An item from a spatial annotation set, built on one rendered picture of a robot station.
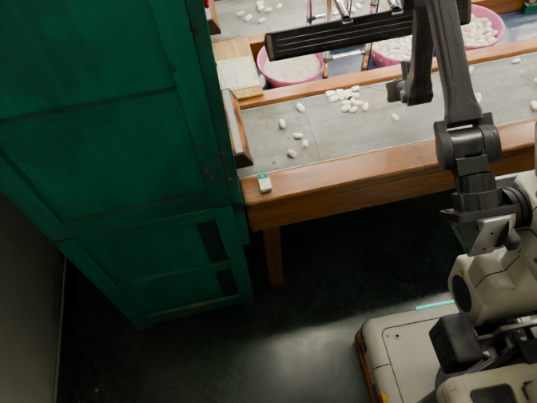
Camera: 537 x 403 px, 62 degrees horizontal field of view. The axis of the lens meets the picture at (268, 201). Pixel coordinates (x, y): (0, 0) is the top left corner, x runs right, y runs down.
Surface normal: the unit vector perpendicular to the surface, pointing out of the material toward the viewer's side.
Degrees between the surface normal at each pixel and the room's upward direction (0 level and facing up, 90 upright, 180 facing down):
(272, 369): 0
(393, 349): 0
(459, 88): 30
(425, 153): 0
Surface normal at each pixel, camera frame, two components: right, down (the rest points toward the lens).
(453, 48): -0.20, -0.07
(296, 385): -0.06, -0.54
